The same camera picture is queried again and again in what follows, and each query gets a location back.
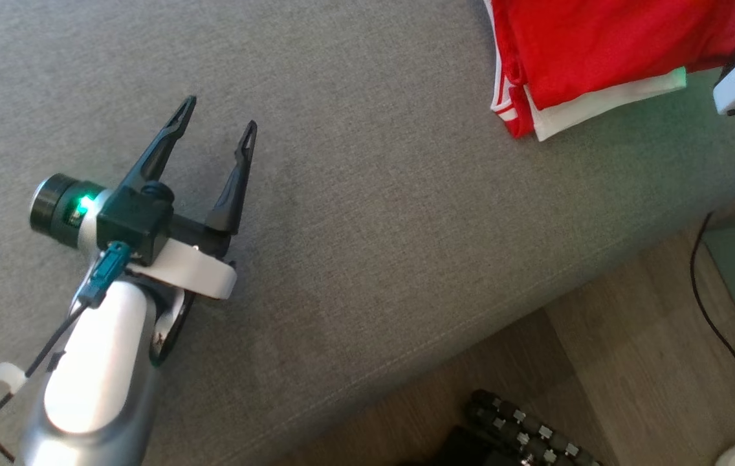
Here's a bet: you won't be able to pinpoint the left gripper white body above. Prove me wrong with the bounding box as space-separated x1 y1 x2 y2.
127 216 238 364

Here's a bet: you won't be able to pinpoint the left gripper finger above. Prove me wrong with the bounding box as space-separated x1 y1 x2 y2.
122 95 198 189
205 120 258 236

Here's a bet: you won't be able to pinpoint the red basketball jersey white sleeves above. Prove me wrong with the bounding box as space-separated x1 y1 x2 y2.
507 0 735 142

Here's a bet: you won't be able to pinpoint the grey couch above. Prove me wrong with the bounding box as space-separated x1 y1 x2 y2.
0 0 735 466

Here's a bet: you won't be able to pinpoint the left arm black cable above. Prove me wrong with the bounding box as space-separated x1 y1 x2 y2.
0 241 133 464

